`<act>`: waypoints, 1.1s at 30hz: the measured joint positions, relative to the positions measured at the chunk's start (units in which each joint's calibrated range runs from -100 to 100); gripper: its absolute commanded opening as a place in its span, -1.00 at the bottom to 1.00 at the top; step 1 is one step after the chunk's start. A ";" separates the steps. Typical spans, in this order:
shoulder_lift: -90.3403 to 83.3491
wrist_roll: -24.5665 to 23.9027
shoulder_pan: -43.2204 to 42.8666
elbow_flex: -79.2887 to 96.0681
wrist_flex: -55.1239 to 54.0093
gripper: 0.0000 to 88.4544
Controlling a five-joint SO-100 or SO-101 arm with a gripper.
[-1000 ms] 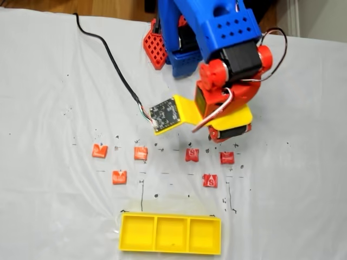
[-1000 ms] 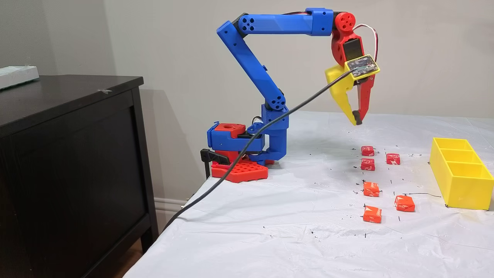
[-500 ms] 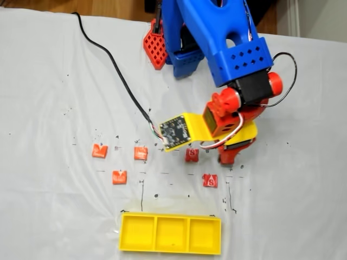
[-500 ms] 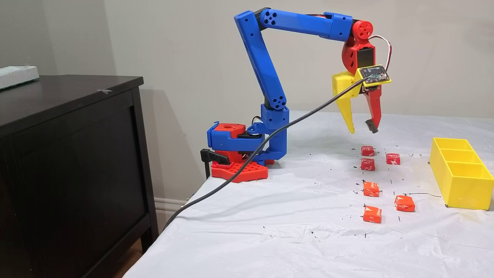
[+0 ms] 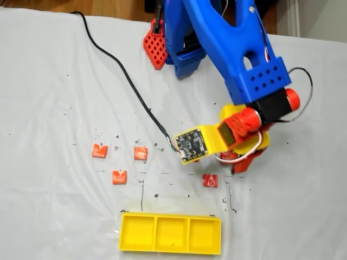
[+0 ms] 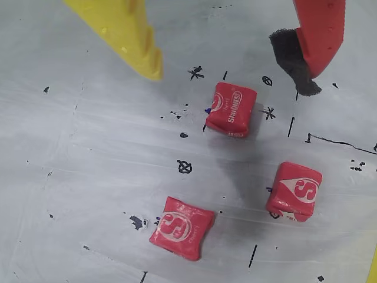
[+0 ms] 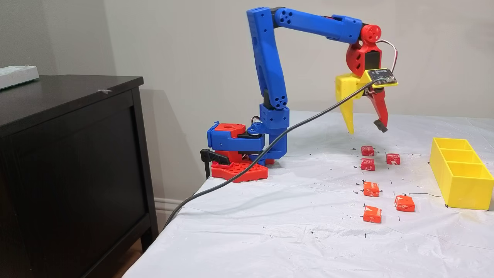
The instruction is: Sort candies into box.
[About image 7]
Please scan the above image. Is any white flat box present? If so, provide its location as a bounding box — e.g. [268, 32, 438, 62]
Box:
[0, 66, 40, 90]

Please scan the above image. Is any white plastic table cover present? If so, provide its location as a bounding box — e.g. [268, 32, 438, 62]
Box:
[123, 110, 494, 278]

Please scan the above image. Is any black camera cable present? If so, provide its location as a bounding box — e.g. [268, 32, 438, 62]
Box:
[162, 77, 386, 231]

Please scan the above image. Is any dark wooden cabinet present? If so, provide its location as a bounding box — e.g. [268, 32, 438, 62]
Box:
[0, 75, 159, 278]

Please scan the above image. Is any red white black servo wire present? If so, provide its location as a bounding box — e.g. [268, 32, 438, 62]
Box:
[375, 39, 398, 74]

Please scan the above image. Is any black table clamp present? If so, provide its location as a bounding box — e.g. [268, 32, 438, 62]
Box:
[200, 149, 232, 180]

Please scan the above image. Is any camera board on yellow mount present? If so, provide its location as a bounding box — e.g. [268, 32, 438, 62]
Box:
[366, 68, 399, 87]

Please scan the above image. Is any white baseboard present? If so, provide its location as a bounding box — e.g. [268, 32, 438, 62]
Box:
[154, 197, 190, 222]

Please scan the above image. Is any yellow three-compartment box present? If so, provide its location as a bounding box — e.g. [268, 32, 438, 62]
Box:
[430, 137, 494, 211]

